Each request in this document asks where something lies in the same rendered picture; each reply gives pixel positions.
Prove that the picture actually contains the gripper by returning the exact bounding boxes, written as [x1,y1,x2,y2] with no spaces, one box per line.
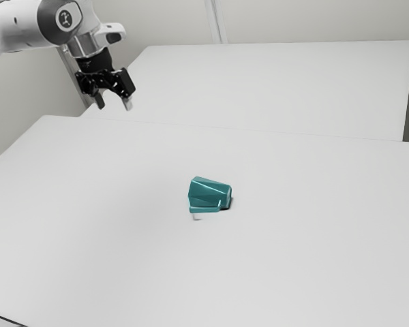
[74,48,137,112]

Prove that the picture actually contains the teal faceted mug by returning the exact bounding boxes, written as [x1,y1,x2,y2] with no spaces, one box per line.
[187,176,233,215]

